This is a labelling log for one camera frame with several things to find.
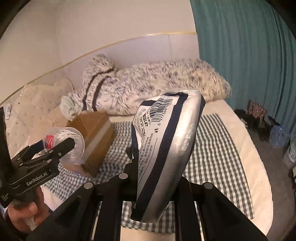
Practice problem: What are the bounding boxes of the clear floss pick jar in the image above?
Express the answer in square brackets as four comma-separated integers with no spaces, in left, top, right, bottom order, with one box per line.
[43,127,85,165]

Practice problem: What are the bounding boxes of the silver foil pouch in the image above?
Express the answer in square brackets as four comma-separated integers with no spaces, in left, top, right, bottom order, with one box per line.
[131,89,205,222]

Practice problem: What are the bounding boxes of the left hand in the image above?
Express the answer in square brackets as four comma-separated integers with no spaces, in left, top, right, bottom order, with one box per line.
[7,187,50,233]

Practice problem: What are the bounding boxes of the beige tufted headboard cushion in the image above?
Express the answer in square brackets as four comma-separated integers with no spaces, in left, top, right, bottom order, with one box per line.
[6,78,73,157]

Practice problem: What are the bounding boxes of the light green towel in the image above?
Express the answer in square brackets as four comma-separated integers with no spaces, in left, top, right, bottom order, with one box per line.
[60,96,82,121]

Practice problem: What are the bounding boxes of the brown cardboard box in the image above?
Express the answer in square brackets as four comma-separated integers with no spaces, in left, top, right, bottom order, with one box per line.
[61,110,115,177]

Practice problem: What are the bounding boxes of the checkered gingham bed cloth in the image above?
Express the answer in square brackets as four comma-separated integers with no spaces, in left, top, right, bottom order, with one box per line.
[44,113,254,219]

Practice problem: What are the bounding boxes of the floral patterned duvet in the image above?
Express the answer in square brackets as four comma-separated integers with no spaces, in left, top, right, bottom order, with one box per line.
[69,54,232,115]

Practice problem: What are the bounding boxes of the dark clothes pile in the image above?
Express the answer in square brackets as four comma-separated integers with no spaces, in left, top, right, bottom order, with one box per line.
[234,100,280,142]

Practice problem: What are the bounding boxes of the teal curtain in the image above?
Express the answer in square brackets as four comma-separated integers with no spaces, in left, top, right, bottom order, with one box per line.
[191,1,295,133]

